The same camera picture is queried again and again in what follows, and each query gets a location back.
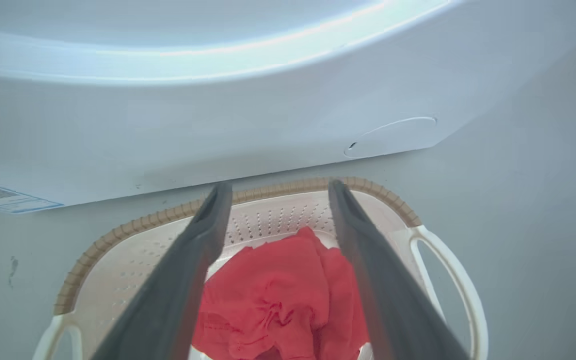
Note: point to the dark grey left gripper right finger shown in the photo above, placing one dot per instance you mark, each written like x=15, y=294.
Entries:
x=393, y=295

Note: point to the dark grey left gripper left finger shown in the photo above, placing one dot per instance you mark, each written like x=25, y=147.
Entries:
x=168, y=295

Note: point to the red cloth garment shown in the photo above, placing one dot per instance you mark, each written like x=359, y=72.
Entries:
x=278, y=295

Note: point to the cream laundry basket brown rim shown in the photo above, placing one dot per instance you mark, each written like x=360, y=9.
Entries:
x=128, y=270

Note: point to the round white filter cover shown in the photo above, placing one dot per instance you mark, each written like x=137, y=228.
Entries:
x=393, y=137

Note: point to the white front-load washing machine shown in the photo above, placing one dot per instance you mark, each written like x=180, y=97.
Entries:
x=218, y=125

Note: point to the blue white energy label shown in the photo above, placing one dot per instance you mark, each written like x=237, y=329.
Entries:
x=3, y=197

